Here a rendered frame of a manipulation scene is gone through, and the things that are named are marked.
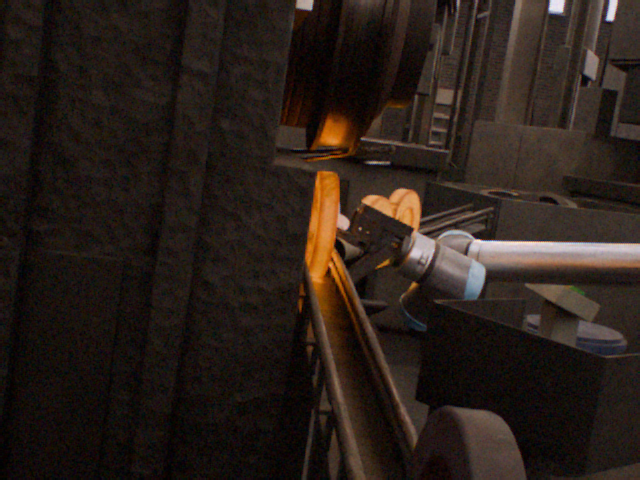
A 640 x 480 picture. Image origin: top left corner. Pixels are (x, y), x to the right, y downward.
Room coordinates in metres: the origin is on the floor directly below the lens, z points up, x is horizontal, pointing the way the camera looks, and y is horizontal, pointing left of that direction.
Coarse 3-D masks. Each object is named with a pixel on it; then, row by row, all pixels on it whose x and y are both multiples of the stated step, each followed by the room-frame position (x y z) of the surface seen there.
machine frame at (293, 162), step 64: (0, 0) 1.09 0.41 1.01; (64, 0) 1.09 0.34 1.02; (128, 0) 1.10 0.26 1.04; (192, 0) 1.08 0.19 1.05; (256, 0) 1.12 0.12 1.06; (0, 64) 1.09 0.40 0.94; (64, 64) 1.10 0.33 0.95; (128, 64) 1.10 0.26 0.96; (192, 64) 1.08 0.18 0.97; (256, 64) 1.12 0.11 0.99; (0, 128) 1.06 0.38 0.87; (64, 128) 1.10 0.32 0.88; (128, 128) 1.10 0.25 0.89; (192, 128) 1.08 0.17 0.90; (256, 128) 1.12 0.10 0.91; (0, 192) 1.06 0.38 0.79; (64, 192) 1.10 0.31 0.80; (128, 192) 1.10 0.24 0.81; (192, 192) 1.08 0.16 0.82; (256, 192) 1.12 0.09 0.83; (0, 256) 1.06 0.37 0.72; (64, 256) 1.09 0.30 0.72; (128, 256) 1.11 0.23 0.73; (192, 256) 1.09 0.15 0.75; (256, 256) 1.12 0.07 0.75; (0, 320) 1.06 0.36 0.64; (64, 320) 1.09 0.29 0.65; (128, 320) 1.11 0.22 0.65; (192, 320) 1.12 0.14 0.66; (256, 320) 1.12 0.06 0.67; (0, 384) 1.06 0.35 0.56; (64, 384) 1.09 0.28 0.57; (128, 384) 1.11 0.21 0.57; (192, 384) 1.12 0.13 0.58; (256, 384) 1.13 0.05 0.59; (0, 448) 1.07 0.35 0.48; (64, 448) 1.09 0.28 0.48; (128, 448) 1.11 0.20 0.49; (192, 448) 1.12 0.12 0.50; (256, 448) 1.13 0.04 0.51
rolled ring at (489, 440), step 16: (432, 416) 0.58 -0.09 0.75; (448, 416) 0.54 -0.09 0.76; (464, 416) 0.53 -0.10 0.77; (480, 416) 0.53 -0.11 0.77; (496, 416) 0.54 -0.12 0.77; (432, 432) 0.57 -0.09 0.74; (448, 432) 0.54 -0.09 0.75; (464, 432) 0.51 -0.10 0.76; (480, 432) 0.51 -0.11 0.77; (496, 432) 0.51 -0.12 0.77; (416, 448) 0.60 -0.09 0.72; (432, 448) 0.56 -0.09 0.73; (448, 448) 0.53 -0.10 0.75; (464, 448) 0.50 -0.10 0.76; (480, 448) 0.50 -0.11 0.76; (496, 448) 0.50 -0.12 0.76; (512, 448) 0.50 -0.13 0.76; (416, 464) 0.60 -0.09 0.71; (432, 464) 0.57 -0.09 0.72; (448, 464) 0.52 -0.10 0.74; (464, 464) 0.49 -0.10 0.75; (480, 464) 0.49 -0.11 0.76; (496, 464) 0.49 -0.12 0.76; (512, 464) 0.49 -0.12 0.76
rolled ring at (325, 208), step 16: (320, 176) 1.58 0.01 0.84; (336, 176) 1.59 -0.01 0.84; (320, 192) 1.55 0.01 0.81; (336, 192) 1.55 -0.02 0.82; (320, 208) 1.53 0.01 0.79; (336, 208) 1.53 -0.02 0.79; (320, 224) 1.52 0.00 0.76; (336, 224) 1.52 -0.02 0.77; (320, 240) 1.52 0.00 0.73; (320, 256) 1.53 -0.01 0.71; (320, 272) 1.56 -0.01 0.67
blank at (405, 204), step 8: (400, 192) 2.18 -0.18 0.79; (408, 192) 2.19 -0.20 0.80; (392, 200) 2.16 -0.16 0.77; (400, 200) 2.15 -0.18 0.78; (408, 200) 2.19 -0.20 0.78; (416, 200) 2.23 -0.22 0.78; (392, 208) 2.15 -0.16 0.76; (400, 208) 2.16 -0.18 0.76; (408, 208) 2.20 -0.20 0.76; (416, 208) 2.24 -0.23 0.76; (392, 216) 2.14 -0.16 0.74; (400, 216) 2.16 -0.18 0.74; (408, 216) 2.23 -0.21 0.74; (416, 216) 2.25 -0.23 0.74; (416, 224) 2.25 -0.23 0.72
